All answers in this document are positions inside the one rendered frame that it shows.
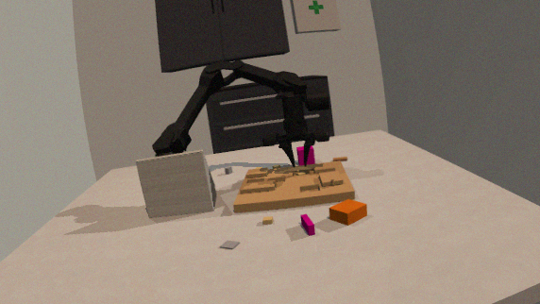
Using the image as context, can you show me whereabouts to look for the magenta rectangular bar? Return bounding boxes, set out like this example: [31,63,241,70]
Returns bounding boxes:
[300,214,315,236]

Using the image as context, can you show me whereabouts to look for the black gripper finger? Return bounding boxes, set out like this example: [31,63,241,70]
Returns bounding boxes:
[304,140,315,166]
[278,142,295,167]

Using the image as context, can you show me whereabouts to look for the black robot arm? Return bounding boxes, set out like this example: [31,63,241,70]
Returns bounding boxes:
[152,60,329,157]

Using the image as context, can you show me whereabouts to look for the magenta block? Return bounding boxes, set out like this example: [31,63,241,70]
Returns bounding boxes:
[296,146,314,166]

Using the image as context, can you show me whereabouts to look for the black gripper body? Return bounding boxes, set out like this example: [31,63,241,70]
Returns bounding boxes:
[262,113,329,146]

